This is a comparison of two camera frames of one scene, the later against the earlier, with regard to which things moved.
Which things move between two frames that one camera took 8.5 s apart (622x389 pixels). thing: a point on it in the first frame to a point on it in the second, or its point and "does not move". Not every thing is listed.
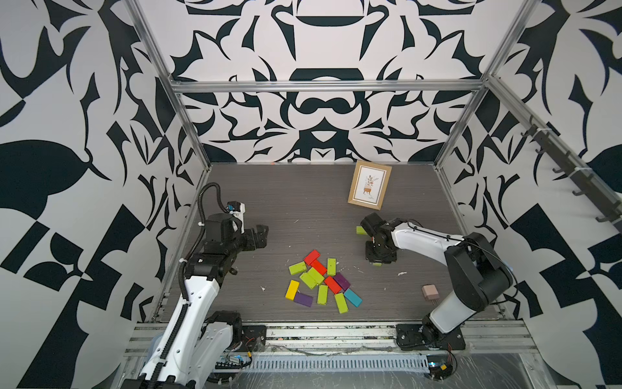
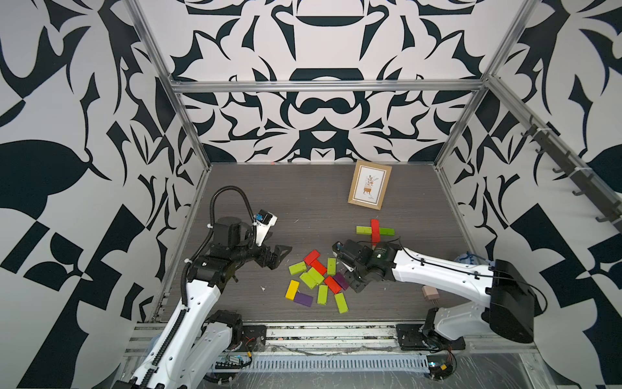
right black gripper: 387,258 to 354,285
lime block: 322,295 does not move
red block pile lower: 333,284 does not move
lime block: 331,267 does not move
